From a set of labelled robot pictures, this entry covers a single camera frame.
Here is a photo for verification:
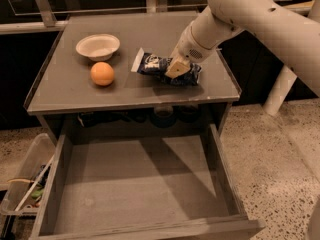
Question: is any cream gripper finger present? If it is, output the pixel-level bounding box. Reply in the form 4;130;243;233
165;58;190;79

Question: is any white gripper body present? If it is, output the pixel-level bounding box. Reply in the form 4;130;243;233
170;21;216;63

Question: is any blue chip bag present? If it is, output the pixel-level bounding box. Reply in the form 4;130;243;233
131;48;202;86

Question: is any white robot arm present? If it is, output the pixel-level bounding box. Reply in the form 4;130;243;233
166;0;320;95

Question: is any open grey top drawer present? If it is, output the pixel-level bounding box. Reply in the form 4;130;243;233
30;125;265;240

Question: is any dark tape roll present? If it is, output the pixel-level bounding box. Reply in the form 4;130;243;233
177;105;200;123

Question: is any blue tape roll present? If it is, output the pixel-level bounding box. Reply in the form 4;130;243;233
150;106;177;128

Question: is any grey wooden cabinet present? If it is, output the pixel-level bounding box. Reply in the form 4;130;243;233
25;11;240;139

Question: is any orange fruit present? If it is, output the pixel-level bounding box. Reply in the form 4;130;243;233
90;62;115;86

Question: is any white paper bowl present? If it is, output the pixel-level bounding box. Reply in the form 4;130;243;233
76;34;120;62

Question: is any clear plastic storage bin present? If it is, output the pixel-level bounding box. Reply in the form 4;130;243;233
0;133;55;216

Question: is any metal rail with glass panel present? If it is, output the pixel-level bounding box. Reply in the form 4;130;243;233
0;0;320;36

